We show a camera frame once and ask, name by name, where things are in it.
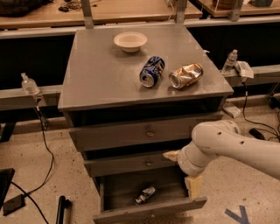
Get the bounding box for black monitor edge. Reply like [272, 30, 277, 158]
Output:
[0, 168, 15, 209]

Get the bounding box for orange crushed soda can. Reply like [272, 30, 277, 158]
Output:
[169, 63, 204, 89]

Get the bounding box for grey top drawer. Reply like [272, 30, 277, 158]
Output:
[69, 112, 222, 151]

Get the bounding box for black power adapter right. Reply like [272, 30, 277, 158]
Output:
[249, 128, 265, 140]

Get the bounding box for grey drawer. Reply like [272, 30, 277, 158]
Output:
[84, 151, 178, 177]
[69, 112, 222, 151]
[93, 166, 207, 224]

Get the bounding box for white paper packet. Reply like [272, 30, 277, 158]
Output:
[234, 61, 254, 79]

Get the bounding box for grey bottom drawer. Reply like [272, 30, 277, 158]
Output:
[93, 166, 207, 224]

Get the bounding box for grey drawer cabinet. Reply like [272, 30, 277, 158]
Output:
[57, 22, 235, 224]

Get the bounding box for black post on floor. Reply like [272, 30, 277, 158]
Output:
[56, 196, 71, 224]

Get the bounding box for black power adapter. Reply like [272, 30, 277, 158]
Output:
[3, 194, 25, 216]
[249, 128, 265, 140]

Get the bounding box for grey middle drawer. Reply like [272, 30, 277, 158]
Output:
[84, 151, 178, 177]

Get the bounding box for black cable on left floor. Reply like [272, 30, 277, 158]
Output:
[10, 94, 56, 224]

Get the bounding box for clear water bottle right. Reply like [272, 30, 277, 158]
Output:
[221, 49, 238, 74]

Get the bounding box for white box on floor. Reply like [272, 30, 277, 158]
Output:
[223, 102, 241, 118]

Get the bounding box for black cable on floor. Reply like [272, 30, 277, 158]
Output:
[10, 94, 56, 224]
[241, 82, 280, 141]

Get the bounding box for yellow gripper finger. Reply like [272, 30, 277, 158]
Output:
[163, 150, 180, 162]
[185, 175, 202, 200]

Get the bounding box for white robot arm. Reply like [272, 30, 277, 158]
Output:
[163, 120, 280, 200]

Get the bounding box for black cable on right floor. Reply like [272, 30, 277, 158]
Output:
[241, 82, 280, 141]

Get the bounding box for silver crushed redbull can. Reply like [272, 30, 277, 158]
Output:
[135, 185, 156, 205]

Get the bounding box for clear bottle on left rail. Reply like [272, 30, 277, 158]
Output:
[21, 73, 40, 95]

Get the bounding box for black power adapter left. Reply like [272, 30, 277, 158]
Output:
[3, 194, 25, 216]

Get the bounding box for blue crushed soda can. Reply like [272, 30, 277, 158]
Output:
[139, 56, 165, 88]

